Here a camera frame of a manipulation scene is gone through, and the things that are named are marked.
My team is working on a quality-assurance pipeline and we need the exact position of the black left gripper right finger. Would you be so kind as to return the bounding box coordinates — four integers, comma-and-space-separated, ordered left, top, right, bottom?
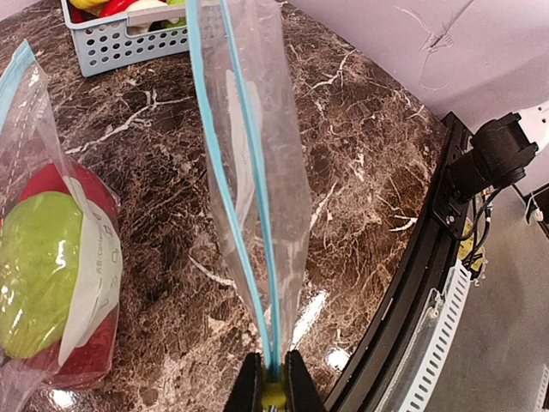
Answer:
284, 350, 326, 412

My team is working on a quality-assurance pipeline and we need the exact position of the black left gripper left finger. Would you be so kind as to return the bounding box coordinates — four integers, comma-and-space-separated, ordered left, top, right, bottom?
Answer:
223, 353, 262, 412

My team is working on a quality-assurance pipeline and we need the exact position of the clear zip bag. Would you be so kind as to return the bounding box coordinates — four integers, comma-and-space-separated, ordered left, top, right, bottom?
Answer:
1, 43, 123, 411
184, 0, 313, 409

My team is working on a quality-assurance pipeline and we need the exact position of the green pear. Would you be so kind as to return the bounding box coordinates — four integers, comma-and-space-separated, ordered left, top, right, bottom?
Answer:
1, 191, 82, 359

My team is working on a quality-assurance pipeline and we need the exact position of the red wrinkled fruit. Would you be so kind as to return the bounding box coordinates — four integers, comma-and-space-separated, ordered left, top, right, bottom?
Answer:
19, 162, 121, 224

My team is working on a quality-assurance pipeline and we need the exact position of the red tomato with stem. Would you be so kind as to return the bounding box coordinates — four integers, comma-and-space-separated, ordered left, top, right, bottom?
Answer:
49, 306, 118, 390

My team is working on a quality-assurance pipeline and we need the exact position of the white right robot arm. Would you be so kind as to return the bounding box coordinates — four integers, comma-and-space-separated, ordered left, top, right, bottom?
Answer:
448, 101, 548, 203

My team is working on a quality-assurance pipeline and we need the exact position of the light blue plastic basket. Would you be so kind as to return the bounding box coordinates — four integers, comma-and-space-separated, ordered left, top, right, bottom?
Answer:
61, 1, 188, 77

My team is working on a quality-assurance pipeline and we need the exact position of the white garlic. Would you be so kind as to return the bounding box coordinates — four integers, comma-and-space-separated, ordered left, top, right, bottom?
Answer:
124, 0, 168, 13

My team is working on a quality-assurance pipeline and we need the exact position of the red pepper in basket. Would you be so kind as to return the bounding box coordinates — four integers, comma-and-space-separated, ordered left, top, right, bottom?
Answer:
99, 0, 136, 18

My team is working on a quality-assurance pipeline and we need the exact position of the black front table rail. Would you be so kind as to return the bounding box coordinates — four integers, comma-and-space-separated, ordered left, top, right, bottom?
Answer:
325, 112, 470, 411

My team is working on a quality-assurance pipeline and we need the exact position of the white slotted cable duct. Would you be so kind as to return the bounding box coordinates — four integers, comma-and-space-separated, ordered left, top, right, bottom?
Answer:
395, 260, 471, 411

